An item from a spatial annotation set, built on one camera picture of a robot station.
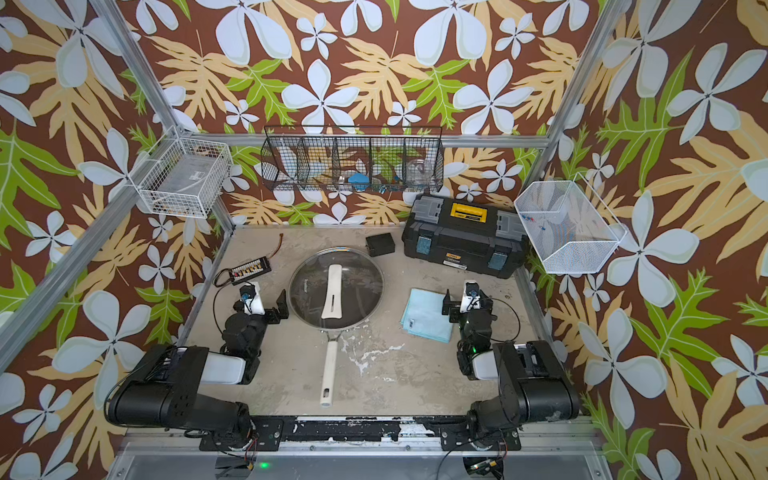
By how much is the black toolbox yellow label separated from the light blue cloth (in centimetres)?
15

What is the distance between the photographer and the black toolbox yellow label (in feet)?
3.14

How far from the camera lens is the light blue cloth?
92cm
